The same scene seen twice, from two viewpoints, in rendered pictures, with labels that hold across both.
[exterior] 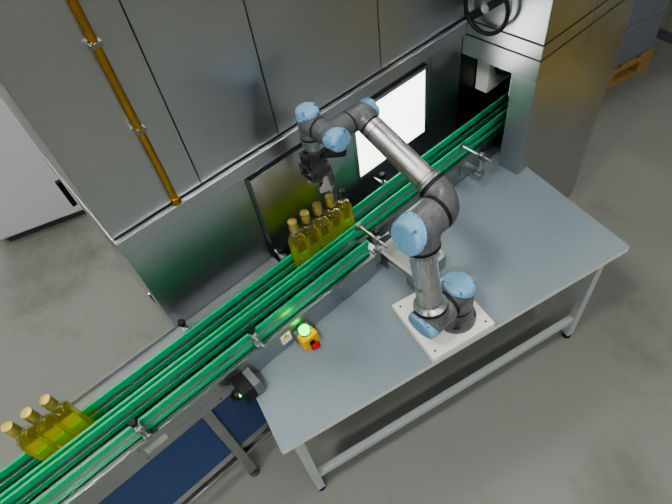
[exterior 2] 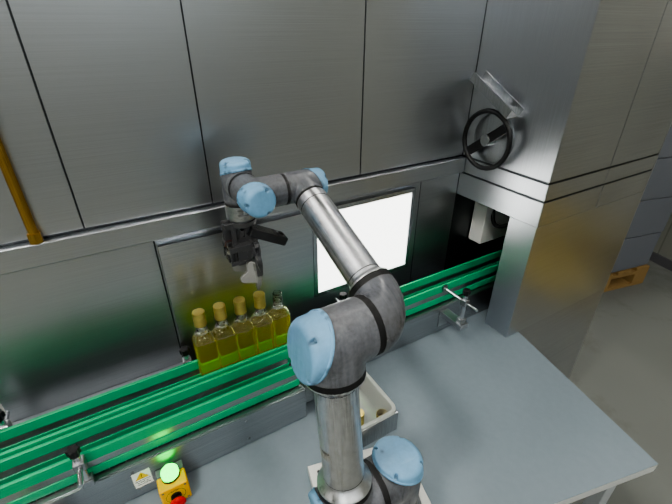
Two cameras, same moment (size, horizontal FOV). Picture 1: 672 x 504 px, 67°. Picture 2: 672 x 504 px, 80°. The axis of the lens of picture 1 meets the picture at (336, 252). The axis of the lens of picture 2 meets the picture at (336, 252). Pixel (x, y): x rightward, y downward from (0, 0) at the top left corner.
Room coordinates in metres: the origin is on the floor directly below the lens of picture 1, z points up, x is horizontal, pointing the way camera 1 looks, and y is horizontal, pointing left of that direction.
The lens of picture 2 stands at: (0.41, -0.28, 1.85)
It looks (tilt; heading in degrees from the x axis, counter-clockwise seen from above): 30 degrees down; 3
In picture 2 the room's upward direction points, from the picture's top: straight up
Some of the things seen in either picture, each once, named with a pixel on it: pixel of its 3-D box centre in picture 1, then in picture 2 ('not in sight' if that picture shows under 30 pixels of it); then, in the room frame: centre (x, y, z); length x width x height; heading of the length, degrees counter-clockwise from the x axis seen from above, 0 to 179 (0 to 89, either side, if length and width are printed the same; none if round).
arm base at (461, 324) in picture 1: (456, 309); not in sight; (0.98, -0.40, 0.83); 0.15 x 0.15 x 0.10
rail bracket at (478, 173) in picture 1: (476, 163); (457, 310); (1.65, -0.69, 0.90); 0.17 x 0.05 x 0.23; 33
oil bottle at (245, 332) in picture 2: (323, 235); (245, 345); (1.33, 0.04, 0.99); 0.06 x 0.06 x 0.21; 32
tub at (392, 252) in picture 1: (411, 257); (354, 404); (1.28, -0.30, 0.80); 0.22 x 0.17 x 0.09; 33
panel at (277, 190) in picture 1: (348, 151); (306, 256); (1.60, -0.13, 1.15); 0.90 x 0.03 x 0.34; 123
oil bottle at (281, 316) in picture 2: (344, 218); (280, 332); (1.39, -0.06, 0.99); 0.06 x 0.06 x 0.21; 33
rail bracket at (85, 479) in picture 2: (258, 342); (81, 475); (0.93, 0.33, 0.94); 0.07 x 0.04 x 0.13; 33
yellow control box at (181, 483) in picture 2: (306, 337); (173, 484); (1.01, 0.17, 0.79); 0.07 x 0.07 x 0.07; 33
